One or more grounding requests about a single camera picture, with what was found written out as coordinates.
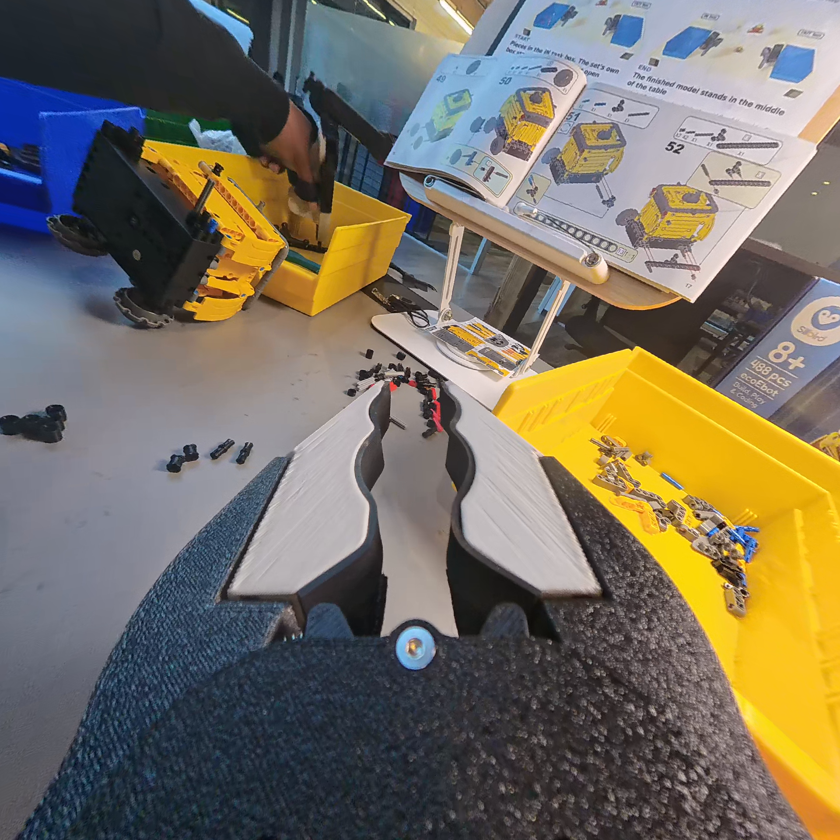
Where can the open instruction booklet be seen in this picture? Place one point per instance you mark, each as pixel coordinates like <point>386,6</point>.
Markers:
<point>742,158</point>

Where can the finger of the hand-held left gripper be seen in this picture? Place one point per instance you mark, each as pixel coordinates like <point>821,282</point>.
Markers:
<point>305,226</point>

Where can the green plastic bin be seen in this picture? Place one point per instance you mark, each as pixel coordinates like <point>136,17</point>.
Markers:
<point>171,129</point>

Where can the grey metal axle rod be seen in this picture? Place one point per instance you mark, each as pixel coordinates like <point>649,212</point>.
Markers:
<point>208,197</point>

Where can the yellow plastic bin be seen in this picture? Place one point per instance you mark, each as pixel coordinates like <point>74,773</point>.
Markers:
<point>604,387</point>
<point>355,250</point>

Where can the blue plastic bin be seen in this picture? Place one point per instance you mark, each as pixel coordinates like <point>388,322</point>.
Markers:
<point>66,145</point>

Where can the black joined connector pins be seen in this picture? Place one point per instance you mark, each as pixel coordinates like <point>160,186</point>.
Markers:
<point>40,423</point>

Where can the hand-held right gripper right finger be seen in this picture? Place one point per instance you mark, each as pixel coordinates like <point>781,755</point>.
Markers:
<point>525,525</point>

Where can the grey-green tool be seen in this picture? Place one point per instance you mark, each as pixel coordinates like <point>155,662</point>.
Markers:
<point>302,261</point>

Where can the person's left hand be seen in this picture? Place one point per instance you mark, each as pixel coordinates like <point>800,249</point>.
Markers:
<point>292,138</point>

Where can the loose metal parts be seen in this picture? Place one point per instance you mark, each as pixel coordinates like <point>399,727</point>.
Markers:
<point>709,532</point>

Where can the small red black parts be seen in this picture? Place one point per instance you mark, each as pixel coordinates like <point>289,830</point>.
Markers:
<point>414,381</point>

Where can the blue printed cardboard box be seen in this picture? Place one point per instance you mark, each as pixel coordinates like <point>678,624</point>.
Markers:
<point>788,355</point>

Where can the beige book stand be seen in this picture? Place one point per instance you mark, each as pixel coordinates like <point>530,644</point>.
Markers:
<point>525,243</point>

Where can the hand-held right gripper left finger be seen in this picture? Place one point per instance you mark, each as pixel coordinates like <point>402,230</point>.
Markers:
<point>309,525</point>

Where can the yellow toy block robot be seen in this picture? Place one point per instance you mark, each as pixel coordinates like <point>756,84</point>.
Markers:
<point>131,210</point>

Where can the yellow grey sticker sheet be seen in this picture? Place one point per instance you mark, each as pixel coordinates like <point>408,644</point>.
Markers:
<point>479,348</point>

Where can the grey desk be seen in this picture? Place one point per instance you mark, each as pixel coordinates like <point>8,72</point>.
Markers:
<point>105,381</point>

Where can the white stand pole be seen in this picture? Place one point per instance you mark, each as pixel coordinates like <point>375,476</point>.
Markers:
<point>450,276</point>
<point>547,328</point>

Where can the white plastic bag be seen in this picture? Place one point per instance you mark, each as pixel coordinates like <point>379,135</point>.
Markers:
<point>217,138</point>

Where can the person's left forearm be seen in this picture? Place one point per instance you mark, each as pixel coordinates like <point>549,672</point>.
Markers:
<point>131,53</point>

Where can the white printed paper sheet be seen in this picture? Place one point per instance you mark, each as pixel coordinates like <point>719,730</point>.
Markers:
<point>715,85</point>

